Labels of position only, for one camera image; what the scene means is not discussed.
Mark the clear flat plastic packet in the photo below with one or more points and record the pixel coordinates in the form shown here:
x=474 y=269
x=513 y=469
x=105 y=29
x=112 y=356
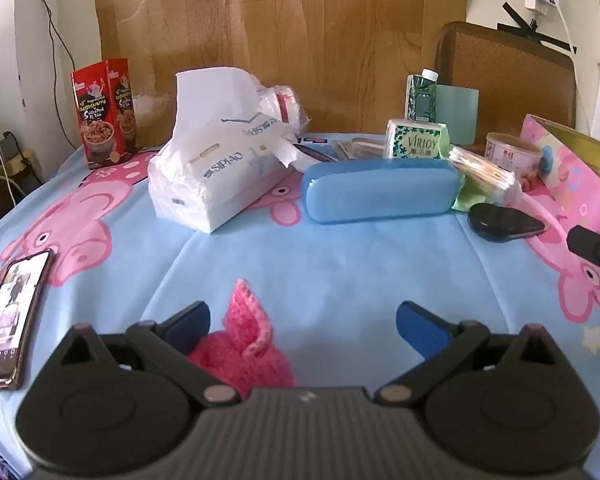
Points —
x=360 y=148

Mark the white tissue pack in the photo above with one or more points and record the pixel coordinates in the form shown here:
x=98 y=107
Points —
x=220 y=170

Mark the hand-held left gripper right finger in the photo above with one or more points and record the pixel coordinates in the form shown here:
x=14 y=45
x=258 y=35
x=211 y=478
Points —
x=419 y=325

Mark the plastic-wrapped white roll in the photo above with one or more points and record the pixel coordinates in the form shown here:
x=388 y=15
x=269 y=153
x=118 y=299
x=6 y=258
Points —
x=286 y=105

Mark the green drink carton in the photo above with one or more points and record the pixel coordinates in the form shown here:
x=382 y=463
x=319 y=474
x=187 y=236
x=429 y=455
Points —
x=419 y=97

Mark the blue cartoon pig tablecloth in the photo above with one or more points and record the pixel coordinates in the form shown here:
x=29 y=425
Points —
x=330 y=270

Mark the smartphone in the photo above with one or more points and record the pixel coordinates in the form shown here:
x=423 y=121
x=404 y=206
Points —
x=10 y=320

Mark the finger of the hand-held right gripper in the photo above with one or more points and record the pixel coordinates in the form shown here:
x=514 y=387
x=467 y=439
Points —
x=594 y=250

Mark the pink label food can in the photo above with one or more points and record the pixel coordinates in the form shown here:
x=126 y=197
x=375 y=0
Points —
x=509 y=157

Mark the black car key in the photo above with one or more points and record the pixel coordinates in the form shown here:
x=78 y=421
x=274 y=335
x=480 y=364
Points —
x=499 y=222

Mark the red snack box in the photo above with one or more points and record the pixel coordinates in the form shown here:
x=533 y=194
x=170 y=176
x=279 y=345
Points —
x=105 y=115

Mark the wooden board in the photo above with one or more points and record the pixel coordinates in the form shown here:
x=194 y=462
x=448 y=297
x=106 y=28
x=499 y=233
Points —
x=280 y=35

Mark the pink crochet pouch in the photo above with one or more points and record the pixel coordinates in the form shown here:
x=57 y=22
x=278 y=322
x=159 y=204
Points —
x=240 y=350

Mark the pink gift bag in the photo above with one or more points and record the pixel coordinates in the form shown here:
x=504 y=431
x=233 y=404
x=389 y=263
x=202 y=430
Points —
x=579 y=195

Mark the black tape cross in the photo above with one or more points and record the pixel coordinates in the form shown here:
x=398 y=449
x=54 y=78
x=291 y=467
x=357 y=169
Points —
x=534 y=27

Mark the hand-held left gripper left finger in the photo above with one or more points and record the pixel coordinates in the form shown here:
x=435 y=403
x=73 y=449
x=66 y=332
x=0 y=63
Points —
x=190 y=327

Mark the blue glasses case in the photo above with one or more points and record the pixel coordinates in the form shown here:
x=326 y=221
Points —
x=379 y=190

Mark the cotton swab pack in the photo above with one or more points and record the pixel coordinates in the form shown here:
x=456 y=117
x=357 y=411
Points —
x=484 y=172

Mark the green pocket tissue packet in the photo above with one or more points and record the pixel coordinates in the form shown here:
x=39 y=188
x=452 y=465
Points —
x=414 y=140

